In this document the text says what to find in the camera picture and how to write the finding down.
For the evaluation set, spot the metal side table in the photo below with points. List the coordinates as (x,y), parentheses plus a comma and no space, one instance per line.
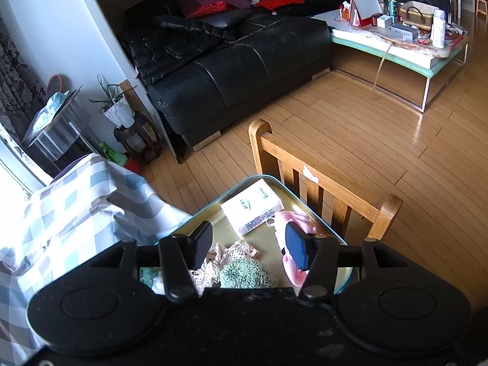
(61,133)

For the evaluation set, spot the black leather sofa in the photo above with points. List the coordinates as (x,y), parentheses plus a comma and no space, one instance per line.
(247,72)

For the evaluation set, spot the green plastic object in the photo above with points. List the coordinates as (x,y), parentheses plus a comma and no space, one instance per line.
(112,154)

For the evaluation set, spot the glass coffee table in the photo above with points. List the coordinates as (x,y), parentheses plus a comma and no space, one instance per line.
(404,61)

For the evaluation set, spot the blue plastic bag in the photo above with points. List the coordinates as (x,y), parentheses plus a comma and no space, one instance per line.
(47,112)

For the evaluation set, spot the green can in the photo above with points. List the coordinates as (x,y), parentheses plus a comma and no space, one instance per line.
(392,7)

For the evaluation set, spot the green and white plush toy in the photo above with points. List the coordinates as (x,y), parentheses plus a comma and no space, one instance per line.
(148,274)

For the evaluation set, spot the beige crochet lace cloth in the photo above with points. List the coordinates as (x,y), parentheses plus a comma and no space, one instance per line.
(236,251)

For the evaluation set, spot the patterned curtain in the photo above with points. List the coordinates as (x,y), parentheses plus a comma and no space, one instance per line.
(13,84)

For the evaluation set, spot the white sticker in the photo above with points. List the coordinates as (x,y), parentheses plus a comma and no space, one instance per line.
(310,174)

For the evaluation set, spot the pink cloth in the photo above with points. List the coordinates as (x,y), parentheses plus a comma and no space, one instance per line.
(291,216)

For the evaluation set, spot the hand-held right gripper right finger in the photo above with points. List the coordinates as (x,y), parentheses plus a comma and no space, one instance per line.
(297,247)

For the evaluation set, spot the green knit cloth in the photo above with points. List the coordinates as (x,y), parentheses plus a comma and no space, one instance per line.
(244,274)

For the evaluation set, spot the dark wooden plant stand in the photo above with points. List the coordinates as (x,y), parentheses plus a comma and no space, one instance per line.
(137,141)

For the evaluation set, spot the small white box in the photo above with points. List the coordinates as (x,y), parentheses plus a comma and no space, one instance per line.
(384,21)

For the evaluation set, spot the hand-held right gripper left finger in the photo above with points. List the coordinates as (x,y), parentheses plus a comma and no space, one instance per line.
(200,246)

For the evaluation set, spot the potted plant white pot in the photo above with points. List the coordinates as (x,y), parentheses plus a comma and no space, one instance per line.
(120,112)

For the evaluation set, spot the metal tray green rim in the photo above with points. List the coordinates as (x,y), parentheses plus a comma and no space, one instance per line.
(223,230)

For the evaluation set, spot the red and white house-shaped box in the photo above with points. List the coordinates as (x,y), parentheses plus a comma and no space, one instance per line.
(368,7)

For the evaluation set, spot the white tissue pack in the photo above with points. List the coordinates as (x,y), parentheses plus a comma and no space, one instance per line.
(251,202)

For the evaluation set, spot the red cushion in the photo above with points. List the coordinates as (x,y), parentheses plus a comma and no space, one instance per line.
(278,2)
(209,9)

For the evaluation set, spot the white thermos bottle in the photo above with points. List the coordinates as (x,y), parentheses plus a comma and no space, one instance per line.
(438,28)

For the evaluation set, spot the pink hoop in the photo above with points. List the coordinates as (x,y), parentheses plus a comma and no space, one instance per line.
(51,82)

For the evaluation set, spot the wooden chair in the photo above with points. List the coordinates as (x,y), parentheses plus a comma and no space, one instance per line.
(289,152)

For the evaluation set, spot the grey rectangular box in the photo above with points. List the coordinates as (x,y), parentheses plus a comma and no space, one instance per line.
(404,32)

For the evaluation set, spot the checked blanket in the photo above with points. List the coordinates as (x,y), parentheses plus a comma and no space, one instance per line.
(76,206)

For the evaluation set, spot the wicker basket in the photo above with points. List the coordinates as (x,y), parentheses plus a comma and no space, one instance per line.
(417,17)

